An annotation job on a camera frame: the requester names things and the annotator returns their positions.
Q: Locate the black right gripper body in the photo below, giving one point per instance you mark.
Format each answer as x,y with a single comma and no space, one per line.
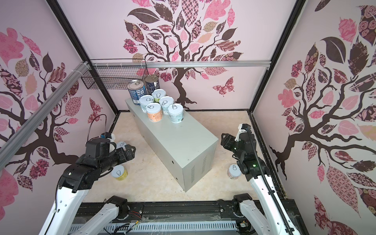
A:
231,145

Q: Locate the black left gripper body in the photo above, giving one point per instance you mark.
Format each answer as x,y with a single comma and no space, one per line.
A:
120,156

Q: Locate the pink label small can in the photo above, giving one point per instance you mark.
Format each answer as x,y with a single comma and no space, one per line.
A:
121,145

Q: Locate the yellow label small can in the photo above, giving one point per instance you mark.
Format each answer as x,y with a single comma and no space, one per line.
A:
119,172

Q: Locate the pink floral small can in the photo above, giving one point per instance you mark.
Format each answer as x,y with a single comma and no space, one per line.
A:
234,172

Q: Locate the orange label small can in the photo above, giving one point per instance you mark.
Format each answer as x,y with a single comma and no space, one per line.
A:
154,112

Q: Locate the teal label small can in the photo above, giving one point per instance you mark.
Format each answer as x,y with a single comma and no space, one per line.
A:
145,101

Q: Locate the pale blue small can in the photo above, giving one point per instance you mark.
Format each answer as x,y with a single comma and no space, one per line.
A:
176,113

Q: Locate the light green small can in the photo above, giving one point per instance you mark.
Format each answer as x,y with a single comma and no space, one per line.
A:
158,94

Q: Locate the blue white label can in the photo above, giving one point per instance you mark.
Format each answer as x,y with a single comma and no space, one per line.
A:
136,90

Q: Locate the dark blue tall can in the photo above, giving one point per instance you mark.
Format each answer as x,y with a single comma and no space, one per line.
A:
152,83

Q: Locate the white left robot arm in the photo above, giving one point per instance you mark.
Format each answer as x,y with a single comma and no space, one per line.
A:
100,158

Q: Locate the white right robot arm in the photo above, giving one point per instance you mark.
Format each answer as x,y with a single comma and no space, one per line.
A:
273,219

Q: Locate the grey metal cabinet counter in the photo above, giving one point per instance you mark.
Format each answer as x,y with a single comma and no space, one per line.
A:
186,149

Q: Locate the silver aluminium crossbar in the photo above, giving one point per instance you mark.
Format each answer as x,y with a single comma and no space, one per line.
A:
200,64

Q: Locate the silver diagonal aluminium bar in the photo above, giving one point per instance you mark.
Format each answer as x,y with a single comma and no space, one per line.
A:
20,137

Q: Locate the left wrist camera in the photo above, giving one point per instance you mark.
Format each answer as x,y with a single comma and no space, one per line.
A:
107,136

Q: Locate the black aluminium frame rail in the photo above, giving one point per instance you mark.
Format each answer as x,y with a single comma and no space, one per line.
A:
186,211

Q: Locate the white slotted cable duct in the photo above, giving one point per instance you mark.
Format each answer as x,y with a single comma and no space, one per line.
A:
165,227

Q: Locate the black wire mesh basket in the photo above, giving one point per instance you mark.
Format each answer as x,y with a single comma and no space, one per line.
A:
112,75

